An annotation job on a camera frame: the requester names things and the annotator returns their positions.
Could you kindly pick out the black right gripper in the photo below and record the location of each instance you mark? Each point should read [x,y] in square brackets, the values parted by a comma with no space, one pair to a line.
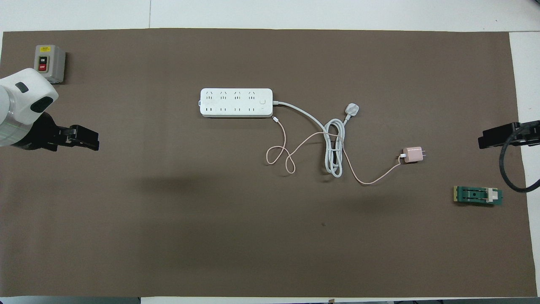
[529,134]

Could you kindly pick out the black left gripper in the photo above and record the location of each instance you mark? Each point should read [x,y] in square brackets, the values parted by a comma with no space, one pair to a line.
[42,135]

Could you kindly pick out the pink charger adapter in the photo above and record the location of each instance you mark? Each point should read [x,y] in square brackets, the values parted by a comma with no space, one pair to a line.
[412,154]

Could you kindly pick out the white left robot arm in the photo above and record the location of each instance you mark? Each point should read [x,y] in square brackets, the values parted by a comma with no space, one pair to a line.
[17,105]

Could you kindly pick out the white power strip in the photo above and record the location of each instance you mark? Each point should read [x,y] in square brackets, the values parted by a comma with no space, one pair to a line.
[236,103]

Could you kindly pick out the brown table mat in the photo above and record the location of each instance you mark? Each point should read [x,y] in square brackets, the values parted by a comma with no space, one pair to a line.
[253,232]

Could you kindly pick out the green knife switch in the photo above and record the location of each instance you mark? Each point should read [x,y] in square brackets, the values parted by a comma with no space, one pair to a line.
[472,195]

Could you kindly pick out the grey on-off switch box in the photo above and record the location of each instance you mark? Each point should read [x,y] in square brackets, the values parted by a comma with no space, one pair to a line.
[55,63]

